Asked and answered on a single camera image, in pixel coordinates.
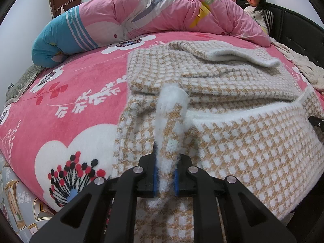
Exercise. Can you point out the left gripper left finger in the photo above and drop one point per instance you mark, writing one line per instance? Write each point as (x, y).
(105, 210)

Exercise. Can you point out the seated woman with black hair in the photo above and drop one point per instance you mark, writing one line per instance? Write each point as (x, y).
(257, 7)

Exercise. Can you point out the cream fluffy throw blanket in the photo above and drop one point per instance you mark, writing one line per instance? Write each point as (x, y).
(312, 72)

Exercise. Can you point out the beige white houndstooth coat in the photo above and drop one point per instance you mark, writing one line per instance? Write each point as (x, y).
(234, 111)

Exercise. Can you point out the patterned bed skirt sheet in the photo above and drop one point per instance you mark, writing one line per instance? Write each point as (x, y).
(23, 211)

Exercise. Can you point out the pink blue cartoon duvet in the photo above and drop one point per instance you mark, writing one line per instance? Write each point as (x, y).
(99, 23)

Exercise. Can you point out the black padded headboard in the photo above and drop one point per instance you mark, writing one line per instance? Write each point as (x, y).
(291, 29)

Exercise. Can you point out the grey green mattress edge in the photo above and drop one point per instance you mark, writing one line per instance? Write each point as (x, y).
(15, 91)

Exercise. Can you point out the pink floral fleece blanket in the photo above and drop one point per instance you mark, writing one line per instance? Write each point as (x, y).
(61, 134)

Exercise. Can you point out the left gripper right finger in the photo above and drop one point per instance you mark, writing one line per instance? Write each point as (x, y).
(224, 210)

